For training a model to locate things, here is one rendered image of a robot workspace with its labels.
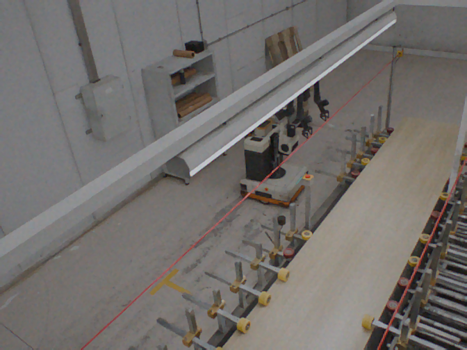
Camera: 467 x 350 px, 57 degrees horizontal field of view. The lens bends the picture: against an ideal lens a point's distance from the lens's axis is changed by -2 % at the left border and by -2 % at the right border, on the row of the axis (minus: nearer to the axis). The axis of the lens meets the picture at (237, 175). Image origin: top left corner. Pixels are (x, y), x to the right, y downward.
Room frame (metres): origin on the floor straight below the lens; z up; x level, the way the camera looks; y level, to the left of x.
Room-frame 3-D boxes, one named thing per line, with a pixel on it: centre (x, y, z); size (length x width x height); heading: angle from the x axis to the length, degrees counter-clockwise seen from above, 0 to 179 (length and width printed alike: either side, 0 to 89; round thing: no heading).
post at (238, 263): (2.16, 0.06, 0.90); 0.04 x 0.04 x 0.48; 52
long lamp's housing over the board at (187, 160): (2.36, -0.51, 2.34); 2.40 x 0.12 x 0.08; 142
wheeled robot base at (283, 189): (4.57, -0.45, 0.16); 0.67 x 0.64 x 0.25; 56
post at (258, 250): (2.36, -0.09, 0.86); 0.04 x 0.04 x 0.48; 52
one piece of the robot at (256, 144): (4.62, -0.37, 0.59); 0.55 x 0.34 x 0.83; 146
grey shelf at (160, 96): (5.42, 0.57, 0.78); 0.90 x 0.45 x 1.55; 142
